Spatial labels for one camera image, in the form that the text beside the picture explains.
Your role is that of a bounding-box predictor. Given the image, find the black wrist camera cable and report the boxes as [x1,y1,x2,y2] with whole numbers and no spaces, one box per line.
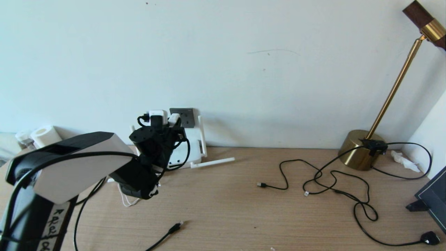
[137,114,191,171]

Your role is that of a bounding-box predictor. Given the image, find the black lamp power cable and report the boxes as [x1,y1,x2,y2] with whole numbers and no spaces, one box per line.
[302,141,440,246]

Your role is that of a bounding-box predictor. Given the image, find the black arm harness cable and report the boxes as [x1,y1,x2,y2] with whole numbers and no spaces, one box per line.
[0,151,141,244]

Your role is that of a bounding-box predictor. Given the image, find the white router with antennas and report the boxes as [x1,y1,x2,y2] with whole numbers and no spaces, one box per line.
[107,115,235,183]

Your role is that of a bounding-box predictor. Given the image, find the brass desk lamp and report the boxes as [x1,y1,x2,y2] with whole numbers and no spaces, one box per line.
[338,0,446,171]

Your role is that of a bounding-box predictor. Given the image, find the thin white adapter cable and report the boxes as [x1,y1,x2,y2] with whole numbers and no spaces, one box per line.
[118,183,141,207]

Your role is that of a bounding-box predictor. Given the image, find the black clip stand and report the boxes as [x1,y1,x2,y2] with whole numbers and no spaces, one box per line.
[406,200,429,212]

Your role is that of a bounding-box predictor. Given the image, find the black USB cable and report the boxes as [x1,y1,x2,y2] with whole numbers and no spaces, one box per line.
[257,159,379,222]

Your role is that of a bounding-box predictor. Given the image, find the black cable with silver tip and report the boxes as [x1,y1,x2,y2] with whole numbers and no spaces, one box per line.
[303,170,370,206]

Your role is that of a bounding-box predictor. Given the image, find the black clip on lamp base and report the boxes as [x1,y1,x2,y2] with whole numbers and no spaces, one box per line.
[359,139,388,157]

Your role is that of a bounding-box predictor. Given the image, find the small clear jar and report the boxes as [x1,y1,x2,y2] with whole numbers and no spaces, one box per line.
[16,130,33,149]

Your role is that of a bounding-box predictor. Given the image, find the grey wall socket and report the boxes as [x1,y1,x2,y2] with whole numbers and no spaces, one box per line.
[170,108,195,128]

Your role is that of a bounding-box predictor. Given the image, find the white toilet paper roll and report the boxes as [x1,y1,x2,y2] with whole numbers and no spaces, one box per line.
[31,125,62,149]

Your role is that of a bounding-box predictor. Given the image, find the crumpled white tissue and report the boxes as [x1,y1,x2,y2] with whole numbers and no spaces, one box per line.
[390,150,421,173]

